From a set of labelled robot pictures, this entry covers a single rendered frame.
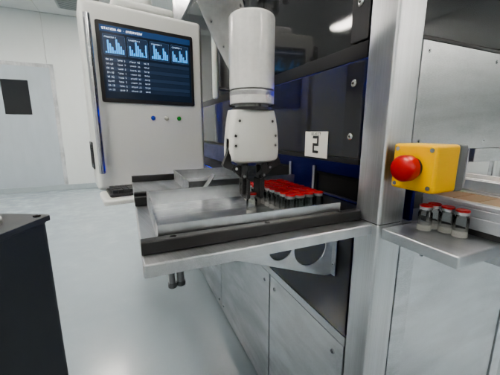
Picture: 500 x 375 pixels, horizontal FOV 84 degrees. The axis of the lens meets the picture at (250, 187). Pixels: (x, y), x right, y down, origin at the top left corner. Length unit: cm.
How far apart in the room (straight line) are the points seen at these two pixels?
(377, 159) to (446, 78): 20
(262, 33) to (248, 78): 8
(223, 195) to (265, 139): 24
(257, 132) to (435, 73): 33
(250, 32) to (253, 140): 18
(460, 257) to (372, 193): 17
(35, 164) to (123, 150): 481
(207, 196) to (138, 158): 70
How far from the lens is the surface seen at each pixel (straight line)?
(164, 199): 68
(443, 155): 49
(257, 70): 52
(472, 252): 52
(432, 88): 62
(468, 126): 72
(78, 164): 600
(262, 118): 53
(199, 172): 104
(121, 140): 134
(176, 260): 40
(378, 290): 62
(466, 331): 98
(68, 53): 610
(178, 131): 140
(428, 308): 79
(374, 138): 55
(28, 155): 611
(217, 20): 63
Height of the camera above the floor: 105
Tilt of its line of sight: 11 degrees down
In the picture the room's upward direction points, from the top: straight up
